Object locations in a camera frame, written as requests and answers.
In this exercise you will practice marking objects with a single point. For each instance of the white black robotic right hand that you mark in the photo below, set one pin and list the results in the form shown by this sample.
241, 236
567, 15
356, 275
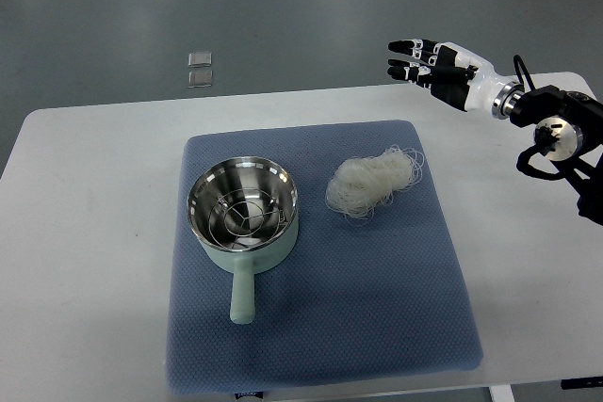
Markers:
449, 72

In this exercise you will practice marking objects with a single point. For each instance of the blue textured mat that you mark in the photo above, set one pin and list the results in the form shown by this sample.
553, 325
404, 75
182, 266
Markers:
383, 299

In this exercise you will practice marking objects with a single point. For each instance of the wire steamer rack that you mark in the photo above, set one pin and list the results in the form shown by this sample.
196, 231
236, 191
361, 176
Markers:
245, 224

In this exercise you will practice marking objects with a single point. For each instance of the white vermicelli noodle bundle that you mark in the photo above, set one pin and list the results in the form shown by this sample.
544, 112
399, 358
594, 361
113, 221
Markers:
360, 185

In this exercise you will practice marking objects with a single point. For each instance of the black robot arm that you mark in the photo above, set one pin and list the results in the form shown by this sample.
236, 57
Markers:
568, 125

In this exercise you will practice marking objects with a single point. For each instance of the upper metal floor plate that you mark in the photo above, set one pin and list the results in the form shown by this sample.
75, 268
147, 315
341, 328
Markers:
199, 59

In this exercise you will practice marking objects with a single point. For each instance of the mint green steel pot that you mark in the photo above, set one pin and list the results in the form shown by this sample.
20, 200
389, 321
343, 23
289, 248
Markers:
235, 179

